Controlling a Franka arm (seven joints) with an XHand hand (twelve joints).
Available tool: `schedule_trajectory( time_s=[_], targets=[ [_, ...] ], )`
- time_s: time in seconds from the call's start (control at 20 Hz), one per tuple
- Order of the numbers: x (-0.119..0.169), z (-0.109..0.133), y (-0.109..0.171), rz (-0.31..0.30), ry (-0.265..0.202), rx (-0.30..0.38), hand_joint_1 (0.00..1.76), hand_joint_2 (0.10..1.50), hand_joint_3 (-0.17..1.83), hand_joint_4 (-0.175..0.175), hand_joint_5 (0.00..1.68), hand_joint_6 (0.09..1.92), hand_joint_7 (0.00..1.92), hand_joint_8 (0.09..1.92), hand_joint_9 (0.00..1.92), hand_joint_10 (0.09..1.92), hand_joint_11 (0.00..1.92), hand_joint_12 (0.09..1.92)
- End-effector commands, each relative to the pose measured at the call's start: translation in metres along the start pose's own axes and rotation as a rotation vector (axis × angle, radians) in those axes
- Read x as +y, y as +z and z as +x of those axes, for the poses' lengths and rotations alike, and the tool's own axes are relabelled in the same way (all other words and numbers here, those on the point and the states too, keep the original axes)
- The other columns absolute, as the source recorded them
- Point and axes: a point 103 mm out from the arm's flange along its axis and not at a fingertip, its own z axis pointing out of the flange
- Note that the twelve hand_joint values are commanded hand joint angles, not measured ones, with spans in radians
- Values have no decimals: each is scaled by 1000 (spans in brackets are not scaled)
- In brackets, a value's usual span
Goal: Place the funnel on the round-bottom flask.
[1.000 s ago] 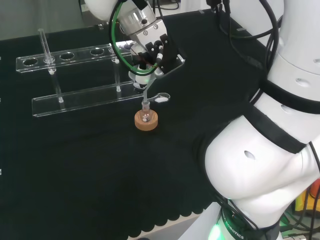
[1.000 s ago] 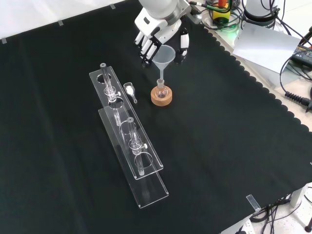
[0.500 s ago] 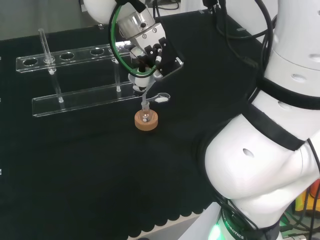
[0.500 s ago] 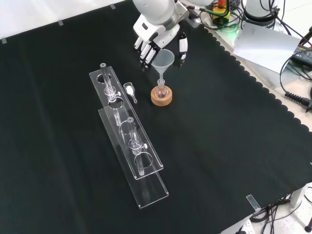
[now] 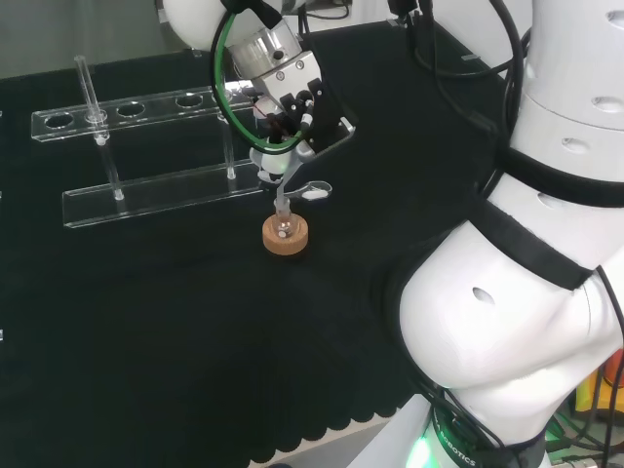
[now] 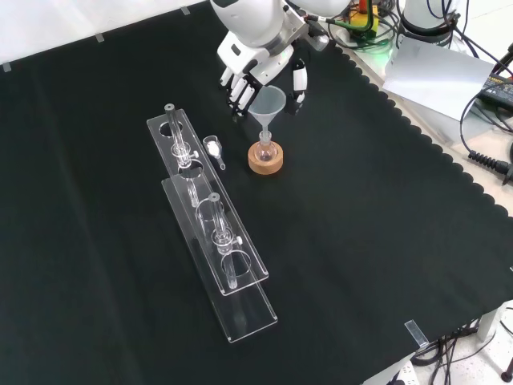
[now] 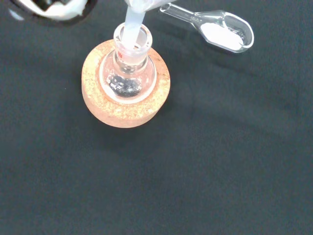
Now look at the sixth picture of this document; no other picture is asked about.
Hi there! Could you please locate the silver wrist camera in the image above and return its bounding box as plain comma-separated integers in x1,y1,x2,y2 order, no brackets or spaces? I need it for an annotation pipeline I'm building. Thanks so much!
282,3,330,52

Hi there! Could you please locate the cork ring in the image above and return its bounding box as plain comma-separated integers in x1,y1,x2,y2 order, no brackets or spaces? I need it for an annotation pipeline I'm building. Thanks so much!
247,142,285,175

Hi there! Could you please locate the black cable with ribbed plug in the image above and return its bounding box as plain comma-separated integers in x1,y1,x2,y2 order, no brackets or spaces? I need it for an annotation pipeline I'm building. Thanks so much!
459,90,513,185

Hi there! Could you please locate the pale board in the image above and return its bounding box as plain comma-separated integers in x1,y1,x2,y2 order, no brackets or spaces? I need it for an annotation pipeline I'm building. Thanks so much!
382,38,497,122

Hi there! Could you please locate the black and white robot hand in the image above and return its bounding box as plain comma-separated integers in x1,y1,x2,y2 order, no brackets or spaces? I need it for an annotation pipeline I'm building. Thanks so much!
216,30,309,120

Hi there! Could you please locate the black power adapter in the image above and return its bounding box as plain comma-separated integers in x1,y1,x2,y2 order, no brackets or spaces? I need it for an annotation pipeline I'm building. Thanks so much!
479,71,513,110

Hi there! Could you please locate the clear acrylic funnel stand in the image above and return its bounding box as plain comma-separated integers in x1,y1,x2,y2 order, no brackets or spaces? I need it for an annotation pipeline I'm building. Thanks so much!
146,103,279,345

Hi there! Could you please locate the yellow stop button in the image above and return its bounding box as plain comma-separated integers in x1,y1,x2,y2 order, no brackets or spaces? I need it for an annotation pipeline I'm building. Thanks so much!
347,0,380,39

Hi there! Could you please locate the clear plastic funnel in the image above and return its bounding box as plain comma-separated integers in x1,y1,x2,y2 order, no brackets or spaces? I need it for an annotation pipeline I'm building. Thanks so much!
248,85,288,141

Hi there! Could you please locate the glass weighing funnel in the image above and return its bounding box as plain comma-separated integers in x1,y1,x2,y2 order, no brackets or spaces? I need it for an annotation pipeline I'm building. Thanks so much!
202,135,228,172

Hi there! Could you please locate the black bench cloth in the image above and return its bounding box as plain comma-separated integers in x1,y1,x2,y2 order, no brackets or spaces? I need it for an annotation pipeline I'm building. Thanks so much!
0,0,513,385

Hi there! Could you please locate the white table leg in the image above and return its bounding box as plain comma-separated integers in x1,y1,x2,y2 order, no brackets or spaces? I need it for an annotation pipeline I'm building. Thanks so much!
476,300,513,342

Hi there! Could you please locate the white power strip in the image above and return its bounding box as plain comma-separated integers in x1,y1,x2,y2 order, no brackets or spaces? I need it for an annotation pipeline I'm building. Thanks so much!
384,359,418,385

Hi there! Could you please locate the small glass round-bottom flask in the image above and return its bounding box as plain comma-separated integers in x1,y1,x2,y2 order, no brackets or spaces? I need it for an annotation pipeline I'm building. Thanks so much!
256,131,277,164

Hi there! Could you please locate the green cable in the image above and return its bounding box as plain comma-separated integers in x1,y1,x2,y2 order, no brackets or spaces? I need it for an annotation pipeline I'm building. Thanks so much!
328,7,396,47

